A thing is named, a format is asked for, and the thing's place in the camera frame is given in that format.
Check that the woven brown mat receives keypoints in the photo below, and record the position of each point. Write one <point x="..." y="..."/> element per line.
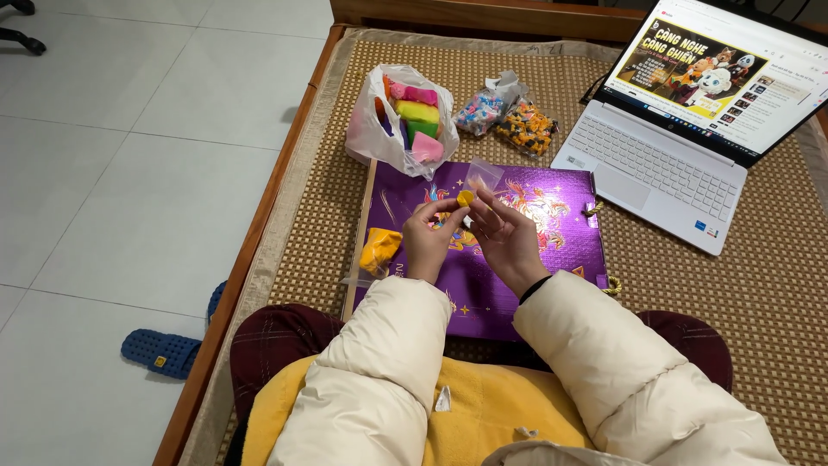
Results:
<point x="711" y="310"/>

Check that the purple clay block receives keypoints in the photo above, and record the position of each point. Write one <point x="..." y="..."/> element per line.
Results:
<point x="391" y="126"/>

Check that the blue perforated slipper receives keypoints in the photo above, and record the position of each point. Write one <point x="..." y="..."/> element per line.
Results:
<point x="162" y="353"/>
<point x="217" y="299"/>

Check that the person's left hand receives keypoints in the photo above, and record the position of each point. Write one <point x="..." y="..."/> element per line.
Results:
<point x="424" y="243"/>

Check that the black chair base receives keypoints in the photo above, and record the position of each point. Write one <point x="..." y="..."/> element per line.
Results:
<point x="26" y="40"/>

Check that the bag of orange black beads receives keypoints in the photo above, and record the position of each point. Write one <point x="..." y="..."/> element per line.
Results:
<point x="527" y="129"/>

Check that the orange-yellow clay in clear bag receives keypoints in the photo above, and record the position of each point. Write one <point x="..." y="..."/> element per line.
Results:
<point x="378" y="252"/>

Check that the bag of blue pink beads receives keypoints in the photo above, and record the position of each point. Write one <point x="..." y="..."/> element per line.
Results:
<point x="482" y="110"/>

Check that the purple foil gift box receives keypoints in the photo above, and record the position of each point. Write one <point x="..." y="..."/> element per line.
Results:
<point x="556" y="252"/>

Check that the yellow clay block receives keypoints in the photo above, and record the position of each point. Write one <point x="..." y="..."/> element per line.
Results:
<point x="417" y="112"/>

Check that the light pink clay block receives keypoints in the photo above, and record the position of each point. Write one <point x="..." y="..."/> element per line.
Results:
<point x="427" y="149"/>

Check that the white plastic bag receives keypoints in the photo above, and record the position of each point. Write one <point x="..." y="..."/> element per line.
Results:
<point x="369" y="136"/>

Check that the black wristband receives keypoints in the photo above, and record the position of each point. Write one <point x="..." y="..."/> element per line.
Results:
<point x="534" y="288"/>

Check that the silver laptop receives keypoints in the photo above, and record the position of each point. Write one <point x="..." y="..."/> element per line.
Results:
<point x="653" y="168"/>

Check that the small yellow clay piece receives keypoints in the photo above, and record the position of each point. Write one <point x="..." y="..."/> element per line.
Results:
<point x="465" y="198"/>

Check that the green clay block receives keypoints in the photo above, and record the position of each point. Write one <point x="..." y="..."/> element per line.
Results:
<point x="422" y="131"/>

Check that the small clear zip bag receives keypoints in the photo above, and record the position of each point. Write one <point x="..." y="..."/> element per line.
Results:
<point x="484" y="175"/>

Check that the white paper scrap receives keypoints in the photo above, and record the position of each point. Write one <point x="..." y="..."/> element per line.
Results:
<point x="526" y="432"/>
<point x="443" y="400"/>

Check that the hot pink clay block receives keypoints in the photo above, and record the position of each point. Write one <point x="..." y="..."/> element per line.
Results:
<point x="417" y="94"/>

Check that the wooden bed frame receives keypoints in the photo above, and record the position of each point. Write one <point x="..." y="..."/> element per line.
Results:
<point x="239" y="285"/>

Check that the person's right hand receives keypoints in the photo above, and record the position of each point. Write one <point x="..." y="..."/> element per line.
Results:
<point x="511" y="249"/>

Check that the orange clay block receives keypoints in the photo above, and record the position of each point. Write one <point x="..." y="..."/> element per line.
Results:
<point x="386" y="87"/>

